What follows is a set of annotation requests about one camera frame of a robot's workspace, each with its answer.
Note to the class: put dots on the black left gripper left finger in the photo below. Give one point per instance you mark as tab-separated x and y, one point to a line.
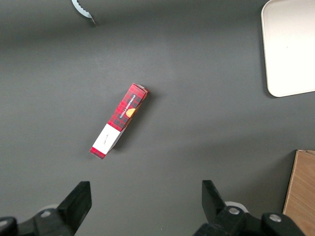
73	209

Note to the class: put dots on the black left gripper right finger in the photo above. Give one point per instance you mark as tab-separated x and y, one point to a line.
216	211

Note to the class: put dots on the cream plastic tray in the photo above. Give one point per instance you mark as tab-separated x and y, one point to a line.
290	49

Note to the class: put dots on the wooden drawer cabinet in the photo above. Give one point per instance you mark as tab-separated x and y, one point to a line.
302	196

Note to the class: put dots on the red plaid shortbread box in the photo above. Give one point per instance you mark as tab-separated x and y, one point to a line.
123	111

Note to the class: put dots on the white serrated curved strip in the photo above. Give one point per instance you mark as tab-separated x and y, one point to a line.
81	11

